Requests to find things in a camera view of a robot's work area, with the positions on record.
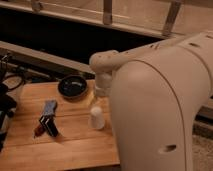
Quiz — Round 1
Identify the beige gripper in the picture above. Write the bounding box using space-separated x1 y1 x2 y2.
88 73 112 107

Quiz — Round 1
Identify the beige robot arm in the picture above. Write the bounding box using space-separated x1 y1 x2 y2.
89 31 213 171

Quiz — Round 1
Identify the blue eraser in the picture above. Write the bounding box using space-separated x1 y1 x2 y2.
43 100 57 116

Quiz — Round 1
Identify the black round bowl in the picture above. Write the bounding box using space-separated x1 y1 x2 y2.
58 75 88 98

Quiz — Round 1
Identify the metal window frame rail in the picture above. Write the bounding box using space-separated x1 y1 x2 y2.
0 0 213 36

